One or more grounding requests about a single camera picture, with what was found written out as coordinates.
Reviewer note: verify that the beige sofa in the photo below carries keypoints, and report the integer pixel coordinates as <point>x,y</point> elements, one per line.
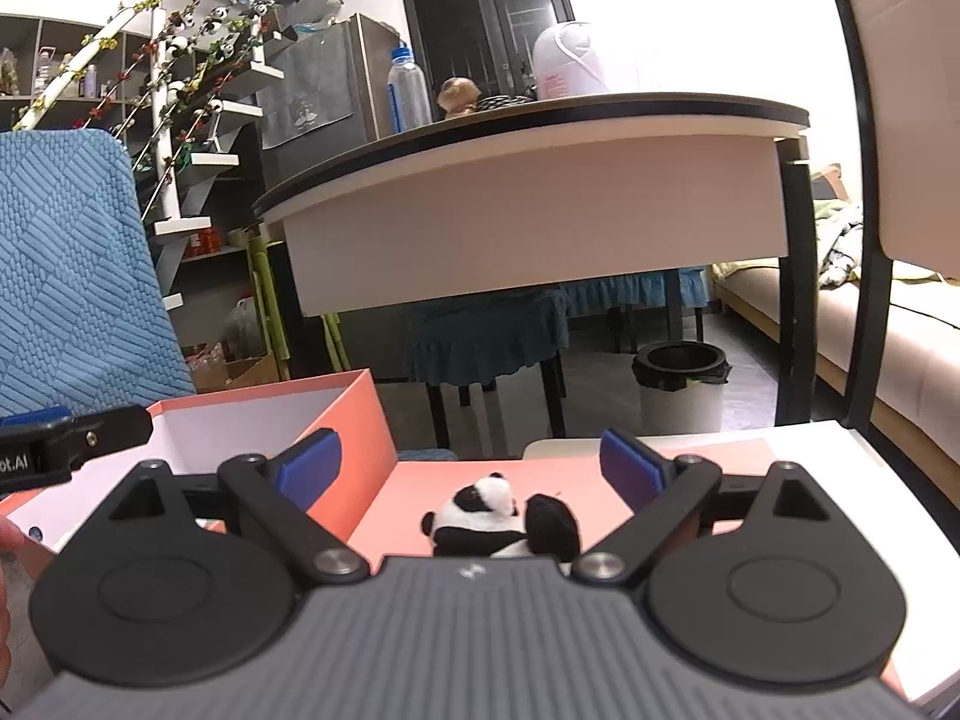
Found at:
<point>908,350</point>

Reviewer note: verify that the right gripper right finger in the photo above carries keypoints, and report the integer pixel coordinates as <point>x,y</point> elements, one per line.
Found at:
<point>665,497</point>

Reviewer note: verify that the teal covered dining chair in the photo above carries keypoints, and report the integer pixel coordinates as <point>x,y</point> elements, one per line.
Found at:
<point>482,337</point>

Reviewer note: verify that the white curved dining table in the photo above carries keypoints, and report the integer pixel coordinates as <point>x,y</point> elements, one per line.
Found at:
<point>564,190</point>

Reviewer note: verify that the pink box lid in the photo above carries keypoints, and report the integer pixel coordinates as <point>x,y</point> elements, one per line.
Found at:
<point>860,486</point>

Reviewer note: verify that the black white panda plush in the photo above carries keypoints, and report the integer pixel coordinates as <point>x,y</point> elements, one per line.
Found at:
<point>483,519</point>

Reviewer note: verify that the small brown figurine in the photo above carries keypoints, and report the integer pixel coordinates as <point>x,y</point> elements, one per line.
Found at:
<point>458,97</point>

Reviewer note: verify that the clear plastic water bottle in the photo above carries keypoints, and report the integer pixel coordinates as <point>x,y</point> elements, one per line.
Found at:
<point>407,92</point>

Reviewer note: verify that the green folded stool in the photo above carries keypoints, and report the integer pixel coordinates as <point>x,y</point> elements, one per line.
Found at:
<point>263,283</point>

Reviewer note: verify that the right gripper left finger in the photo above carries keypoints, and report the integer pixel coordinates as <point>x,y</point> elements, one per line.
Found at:
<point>272,498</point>

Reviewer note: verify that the blue covered chair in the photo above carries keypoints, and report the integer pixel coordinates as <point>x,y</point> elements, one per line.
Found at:
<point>83,320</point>

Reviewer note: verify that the grey refrigerator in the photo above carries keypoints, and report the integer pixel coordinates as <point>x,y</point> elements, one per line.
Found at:
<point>333,97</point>

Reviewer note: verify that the dark window door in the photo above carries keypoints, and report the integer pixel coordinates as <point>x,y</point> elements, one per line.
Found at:
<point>488,41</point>

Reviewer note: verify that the pink open box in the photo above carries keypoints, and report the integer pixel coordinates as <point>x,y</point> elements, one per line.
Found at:
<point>195,434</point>

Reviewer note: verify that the black trash bin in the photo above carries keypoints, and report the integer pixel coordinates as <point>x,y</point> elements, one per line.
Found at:
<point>681,387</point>

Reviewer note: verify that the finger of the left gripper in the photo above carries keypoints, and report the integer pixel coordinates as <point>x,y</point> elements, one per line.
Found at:
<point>44,448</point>

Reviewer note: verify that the white decorated staircase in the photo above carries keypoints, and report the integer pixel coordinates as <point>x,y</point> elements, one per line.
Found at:
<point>173,81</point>

